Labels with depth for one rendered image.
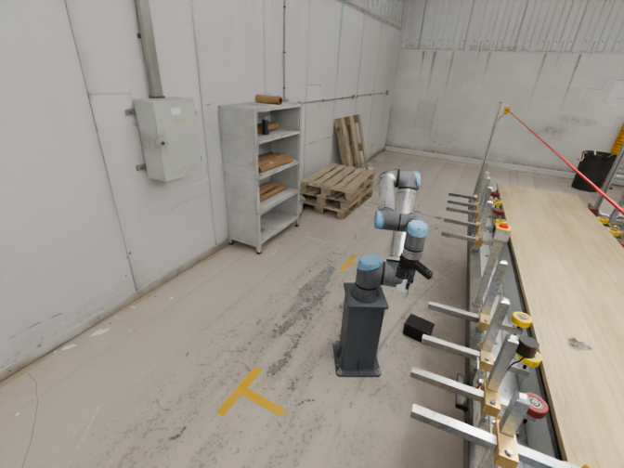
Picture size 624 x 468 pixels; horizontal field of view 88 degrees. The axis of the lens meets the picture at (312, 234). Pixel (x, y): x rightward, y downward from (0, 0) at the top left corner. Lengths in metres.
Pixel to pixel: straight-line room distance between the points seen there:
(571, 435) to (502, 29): 8.26
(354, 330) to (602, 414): 1.25
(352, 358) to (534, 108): 7.54
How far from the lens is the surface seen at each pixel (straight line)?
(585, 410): 1.59
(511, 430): 1.25
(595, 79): 9.09
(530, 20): 9.02
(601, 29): 9.10
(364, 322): 2.21
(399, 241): 2.07
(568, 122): 9.09
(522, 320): 1.85
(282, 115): 4.14
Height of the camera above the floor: 1.91
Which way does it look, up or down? 27 degrees down
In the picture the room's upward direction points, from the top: 3 degrees clockwise
